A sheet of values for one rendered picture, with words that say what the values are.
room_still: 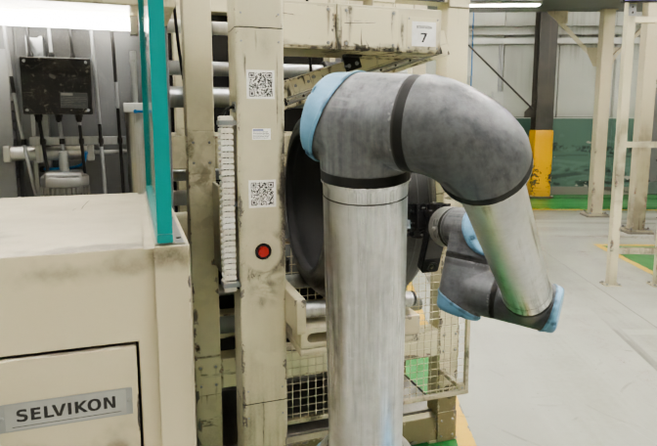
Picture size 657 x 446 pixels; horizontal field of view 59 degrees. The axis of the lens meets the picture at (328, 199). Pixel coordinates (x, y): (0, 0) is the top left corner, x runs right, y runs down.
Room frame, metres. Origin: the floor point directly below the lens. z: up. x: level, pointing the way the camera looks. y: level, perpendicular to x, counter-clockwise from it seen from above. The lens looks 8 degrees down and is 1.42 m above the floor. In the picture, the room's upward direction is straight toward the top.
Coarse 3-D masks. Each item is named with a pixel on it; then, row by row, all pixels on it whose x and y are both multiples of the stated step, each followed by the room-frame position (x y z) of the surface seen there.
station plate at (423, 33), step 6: (414, 24) 1.97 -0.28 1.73; (420, 24) 1.98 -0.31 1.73; (426, 24) 1.99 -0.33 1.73; (432, 24) 2.00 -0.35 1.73; (414, 30) 1.98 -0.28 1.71; (420, 30) 1.98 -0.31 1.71; (426, 30) 1.99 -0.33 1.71; (432, 30) 2.00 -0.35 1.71; (414, 36) 1.98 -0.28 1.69; (420, 36) 1.98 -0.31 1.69; (426, 36) 1.99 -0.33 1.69; (432, 36) 2.00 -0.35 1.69; (414, 42) 1.98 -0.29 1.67; (420, 42) 1.98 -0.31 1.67; (426, 42) 1.99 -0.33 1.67; (432, 42) 2.00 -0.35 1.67
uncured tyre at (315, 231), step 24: (288, 144) 1.85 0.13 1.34; (288, 168) 1.84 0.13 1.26; (312, 168) 1.95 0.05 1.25; (288, 192) 1.86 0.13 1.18; (312, 192) 1.96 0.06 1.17; (408, 192) 1.46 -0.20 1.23; (432, 192) 1.51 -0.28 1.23; (288, 216) 1.85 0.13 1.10; (312, 216) 1.94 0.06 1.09; (312, 240) 1.90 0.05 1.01; (408, 240) 1.47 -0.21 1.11; (312, 264) 1.82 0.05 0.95; (408, 264) 1.50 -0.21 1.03; (312, 288) 1.63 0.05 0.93
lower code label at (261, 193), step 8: (248, 184) 1.53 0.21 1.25; (256, 184) 1.54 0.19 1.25; (264, 184) 1.54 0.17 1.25; (272, 184) 1.55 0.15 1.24; (248, 192) 1.53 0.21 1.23; (256, 192) 1.54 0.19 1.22; (264, 192) 1.54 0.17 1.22; (272, 192) 1.55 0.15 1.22; (256, 200) 1.54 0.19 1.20; (264, 200) 1.54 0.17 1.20; (272, 200) 1.55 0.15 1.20
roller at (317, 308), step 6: (408, 294) 1.61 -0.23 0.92; (414, 294) 1.61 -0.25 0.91; (318, 300) 1.54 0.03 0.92; (324, 300) 1.54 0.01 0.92; (408, 300) 1.60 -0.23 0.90; (414, 300) 1.61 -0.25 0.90; (306, 306) 1.51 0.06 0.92; (312, 306) 1.51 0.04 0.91; (318, 306) 1.52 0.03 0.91; (324, 306) 1.52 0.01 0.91; (306, 312) 1.50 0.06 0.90; (312, 312) 1.51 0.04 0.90; (318, 312) 1.51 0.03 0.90; (324, 312) 1.52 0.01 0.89
